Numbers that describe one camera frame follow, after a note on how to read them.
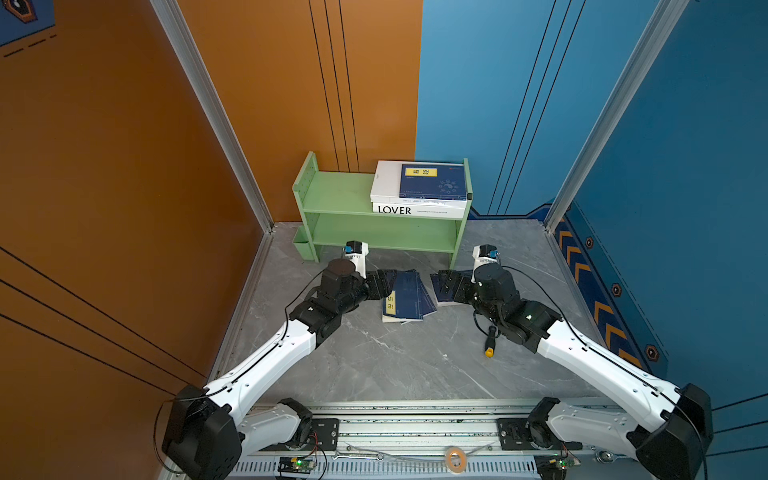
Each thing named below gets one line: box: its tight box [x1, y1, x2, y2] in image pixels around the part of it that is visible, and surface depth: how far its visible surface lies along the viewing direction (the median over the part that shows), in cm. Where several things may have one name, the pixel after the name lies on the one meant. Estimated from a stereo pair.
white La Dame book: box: [370, 160, 467, 204], surface depth 85 cm
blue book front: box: [399, 164, 466, 201], surface depth 85 cm
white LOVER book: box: [372, 201, 468, 219], surface depth 84 cm
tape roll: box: [445, 446, 467, 474], surface depth 71 cm
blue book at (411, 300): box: [382, 269, 437, 325], surface depth 98 cm
